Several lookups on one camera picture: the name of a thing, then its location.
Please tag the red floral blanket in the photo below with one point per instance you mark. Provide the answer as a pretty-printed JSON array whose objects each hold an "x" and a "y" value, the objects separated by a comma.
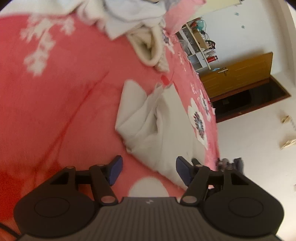
[{"x": 69, "y": 92}]

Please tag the clear plastic bag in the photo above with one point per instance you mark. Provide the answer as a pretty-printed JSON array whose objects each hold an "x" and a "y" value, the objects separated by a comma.
[{"x": 183, "y": 44}]

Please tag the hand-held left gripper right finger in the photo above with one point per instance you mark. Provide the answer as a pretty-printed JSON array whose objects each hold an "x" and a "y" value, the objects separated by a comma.
[{"x": 183, "y": 170}]

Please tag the cream wardrobe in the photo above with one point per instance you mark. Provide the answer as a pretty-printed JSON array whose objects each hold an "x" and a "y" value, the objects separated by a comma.
[{"x": 222, "y": 4}]

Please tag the pink floral quilt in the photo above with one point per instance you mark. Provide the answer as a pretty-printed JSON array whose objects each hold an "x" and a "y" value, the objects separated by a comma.
[{"x": 180, "y": 14}]

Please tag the cardboard box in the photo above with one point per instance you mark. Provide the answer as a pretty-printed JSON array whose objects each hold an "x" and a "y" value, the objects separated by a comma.
[{"x": 200, "y": 39}]

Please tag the dark brown door frame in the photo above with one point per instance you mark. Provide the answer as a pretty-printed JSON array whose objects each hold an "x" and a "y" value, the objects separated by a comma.
[{"x": 254, "y": 99}]

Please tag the white garment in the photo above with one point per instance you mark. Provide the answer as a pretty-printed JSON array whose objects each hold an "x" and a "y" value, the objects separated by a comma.
[
  {"x": 131, "y": 16},
  {"x": 166, "y": 127}
]

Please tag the red thermos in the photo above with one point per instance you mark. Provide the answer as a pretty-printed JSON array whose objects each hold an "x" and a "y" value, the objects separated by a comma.
[{"x": 212, "y": 58}]

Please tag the black printed cap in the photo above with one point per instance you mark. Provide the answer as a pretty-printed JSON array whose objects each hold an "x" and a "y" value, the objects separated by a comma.
[{"x": 210, "y": 45}]

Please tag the white crumpled garment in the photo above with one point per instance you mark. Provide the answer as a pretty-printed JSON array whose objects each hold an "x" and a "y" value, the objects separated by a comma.
[{"x": 131, "y": 16}]

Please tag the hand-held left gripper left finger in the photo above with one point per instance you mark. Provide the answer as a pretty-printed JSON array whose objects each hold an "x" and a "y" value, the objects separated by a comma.
[{"x": 115, "y": 170}]

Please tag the beige crumpled garment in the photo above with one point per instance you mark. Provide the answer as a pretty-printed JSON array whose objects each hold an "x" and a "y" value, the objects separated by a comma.
[{"x": 87, "y": 11}]

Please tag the dark grey folded garment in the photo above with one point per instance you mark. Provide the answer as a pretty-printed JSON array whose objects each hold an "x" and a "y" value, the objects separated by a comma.
[{"x": 238, "y": 164}]

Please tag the wooden door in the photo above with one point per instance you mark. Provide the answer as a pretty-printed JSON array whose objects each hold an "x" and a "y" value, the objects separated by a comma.
[{"x": 240, "y": 74}]

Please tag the white shelf desk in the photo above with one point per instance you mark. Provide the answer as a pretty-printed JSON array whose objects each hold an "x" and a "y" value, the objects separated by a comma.
[{"x": 196, "y": 55}]

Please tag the blue face mask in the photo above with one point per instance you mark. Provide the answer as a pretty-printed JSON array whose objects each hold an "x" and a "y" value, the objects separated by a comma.
[{"x": 216, "y": 69}]

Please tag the teal bag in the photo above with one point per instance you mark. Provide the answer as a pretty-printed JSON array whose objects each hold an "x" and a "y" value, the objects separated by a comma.
[{"x": 201, "y": 25}]

